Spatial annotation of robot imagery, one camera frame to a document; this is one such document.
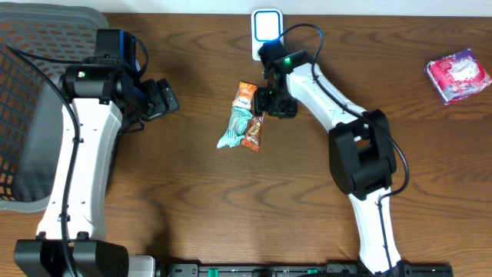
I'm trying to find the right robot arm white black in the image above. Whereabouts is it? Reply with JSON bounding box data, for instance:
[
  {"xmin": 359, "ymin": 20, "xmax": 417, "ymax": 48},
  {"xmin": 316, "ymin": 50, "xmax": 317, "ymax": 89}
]
[{"xmin": 254, "ymin": 40, "xmax": 401, "ymax": 275}]

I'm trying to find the red orange candy bar wrapper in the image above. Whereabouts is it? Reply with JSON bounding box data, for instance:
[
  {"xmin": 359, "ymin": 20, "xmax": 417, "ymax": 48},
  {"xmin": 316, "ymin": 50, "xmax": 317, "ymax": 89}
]
[{"xmin": 241, "ymin": 113, "xmax": 264, "ymax": 152}]

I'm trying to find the purple red snack bag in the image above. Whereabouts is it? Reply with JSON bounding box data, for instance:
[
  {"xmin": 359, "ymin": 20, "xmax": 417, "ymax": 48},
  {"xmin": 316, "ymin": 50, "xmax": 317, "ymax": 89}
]
[{"xmin": 424, "ymin": 48, "xmax": 491, "ymax": 105}]

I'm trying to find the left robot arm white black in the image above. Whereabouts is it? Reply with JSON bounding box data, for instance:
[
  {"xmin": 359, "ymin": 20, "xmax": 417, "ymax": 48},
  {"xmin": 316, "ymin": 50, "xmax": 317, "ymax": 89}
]
[{"xmin": 14, "ymin": 28, "xmax": 179, "ymax": 277}]

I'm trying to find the small orange snack packet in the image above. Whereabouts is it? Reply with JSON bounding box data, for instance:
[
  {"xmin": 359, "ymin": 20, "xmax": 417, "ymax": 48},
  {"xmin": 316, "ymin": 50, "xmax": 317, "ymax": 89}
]
[{"xmin": 232, "ymin": 82, "xmax": 258, "ymax": 110}]

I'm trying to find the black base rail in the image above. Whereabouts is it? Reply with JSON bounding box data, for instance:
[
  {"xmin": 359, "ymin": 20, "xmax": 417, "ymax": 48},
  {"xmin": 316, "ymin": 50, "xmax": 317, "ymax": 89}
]
[{"xmin": 155, "ymin": 262, "xmax": 454, "ymax": 277}]

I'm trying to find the dark grey plastic basket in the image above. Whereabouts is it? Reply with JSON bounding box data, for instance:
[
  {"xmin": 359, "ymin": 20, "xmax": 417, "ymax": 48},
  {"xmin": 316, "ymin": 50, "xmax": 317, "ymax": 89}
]
[{"xmin": 1, "ymin": 2, "xmax": 108, "ymax": 213}]

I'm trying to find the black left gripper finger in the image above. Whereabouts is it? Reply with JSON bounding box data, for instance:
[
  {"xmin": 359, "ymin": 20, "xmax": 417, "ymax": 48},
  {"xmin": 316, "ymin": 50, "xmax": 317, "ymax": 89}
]
[
  {"xmin": 144, "ymin": 105, "xmax": 179, "ymax": 120},
  {"xmin": 157, "ymin": 78, "xmax": 180, "ymax": 112}
]

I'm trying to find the teal snack packet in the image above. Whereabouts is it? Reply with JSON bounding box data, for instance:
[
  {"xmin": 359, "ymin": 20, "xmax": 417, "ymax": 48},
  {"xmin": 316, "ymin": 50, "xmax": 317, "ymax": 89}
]
[{"xmin": 217, "ymin": 107, "xmax": 253, "ymax": 149}]

